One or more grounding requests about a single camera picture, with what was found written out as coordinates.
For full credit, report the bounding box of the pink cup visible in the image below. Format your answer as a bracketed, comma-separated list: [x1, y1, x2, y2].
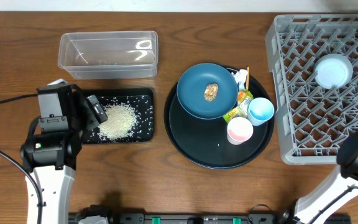
[227, 117, 254, 145]

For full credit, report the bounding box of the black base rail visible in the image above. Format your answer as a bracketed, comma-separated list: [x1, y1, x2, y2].
[68, 205, 352, 224]

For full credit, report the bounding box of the light blue cup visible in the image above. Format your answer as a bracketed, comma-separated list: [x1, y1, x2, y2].
[247, 97, 275, 126]

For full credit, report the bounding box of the white tissue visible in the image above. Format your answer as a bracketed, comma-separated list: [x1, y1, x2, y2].
[234, 69, 249, 91]

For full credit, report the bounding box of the wooden chopstick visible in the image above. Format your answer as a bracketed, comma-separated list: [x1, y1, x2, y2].
[245, 67, 250, 90]

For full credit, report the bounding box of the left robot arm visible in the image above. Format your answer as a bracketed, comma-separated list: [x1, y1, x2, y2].
[21, 79, 108, 223]

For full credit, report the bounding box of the black rectangular tray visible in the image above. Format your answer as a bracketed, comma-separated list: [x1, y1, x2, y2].
[82, 88, 154, 144]

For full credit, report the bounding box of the brown food lump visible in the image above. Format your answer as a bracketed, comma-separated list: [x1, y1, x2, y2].
[203, 83, 219, 101]

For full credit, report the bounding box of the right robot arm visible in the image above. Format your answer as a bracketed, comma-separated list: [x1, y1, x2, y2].
[293, 131, 358, 223]

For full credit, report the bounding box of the grey dishwasher rack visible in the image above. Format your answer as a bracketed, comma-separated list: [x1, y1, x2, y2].
[265, 14, 358, 165]

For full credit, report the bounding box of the white bowl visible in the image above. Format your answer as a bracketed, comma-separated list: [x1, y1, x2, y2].
[313, 54, 353, 89]

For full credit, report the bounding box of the pile of white rice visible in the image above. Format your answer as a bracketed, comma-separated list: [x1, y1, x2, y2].
[98, 103, 137, 141]

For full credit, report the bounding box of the dark blue plate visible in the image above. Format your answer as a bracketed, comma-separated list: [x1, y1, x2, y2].
[177, 63, 238, 119]

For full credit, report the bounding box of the clear plastic bin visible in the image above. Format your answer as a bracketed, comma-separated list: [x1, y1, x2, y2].
[58, 30, 158, 80]

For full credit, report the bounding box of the round black tray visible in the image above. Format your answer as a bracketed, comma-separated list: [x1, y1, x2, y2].
[164, 83, 274, 169]

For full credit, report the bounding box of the green yellow snack wrapper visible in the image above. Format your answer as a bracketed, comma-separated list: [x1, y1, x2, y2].
[223, 90, 254, 123]

